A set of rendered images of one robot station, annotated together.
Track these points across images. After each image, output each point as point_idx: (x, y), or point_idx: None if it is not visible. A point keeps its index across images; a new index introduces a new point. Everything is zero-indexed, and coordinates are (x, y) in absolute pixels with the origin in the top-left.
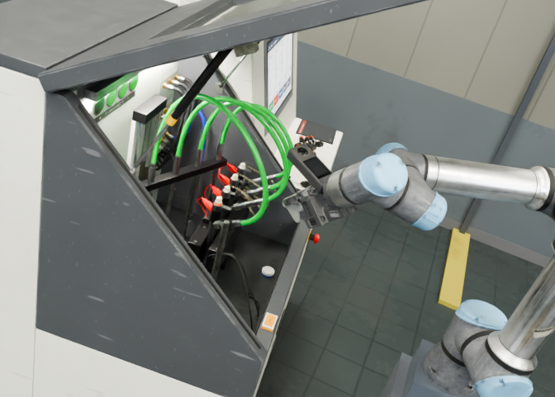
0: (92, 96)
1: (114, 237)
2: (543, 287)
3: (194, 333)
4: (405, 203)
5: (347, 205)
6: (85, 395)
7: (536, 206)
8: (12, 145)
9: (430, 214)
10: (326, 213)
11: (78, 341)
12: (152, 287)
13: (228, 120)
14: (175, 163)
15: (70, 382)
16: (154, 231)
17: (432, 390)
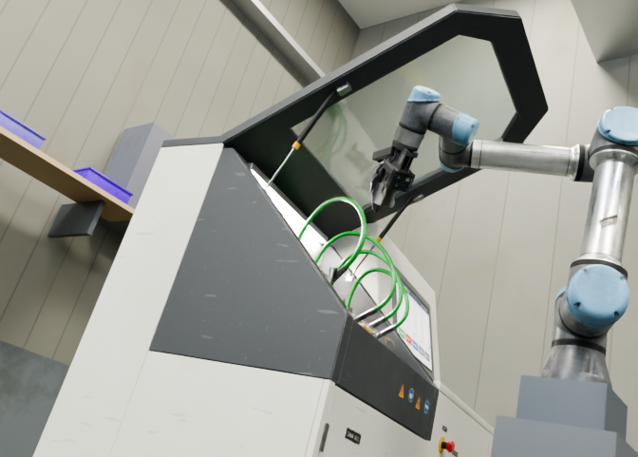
0: (249, 165)
1: (239, 232)
2: (592, 188)
3: (287, 302)
4: (440, 109)
5: (405, 137)
6: (166, 426)
7: (575, 162)
8: (190, 189)
9: (462, 117)
10: (397, 165)
11: (181, 351)
12: (259, 266)
13: (353, 285)
14: None
15: (157, 410)
16: (270, 216)
17: (544, 377)
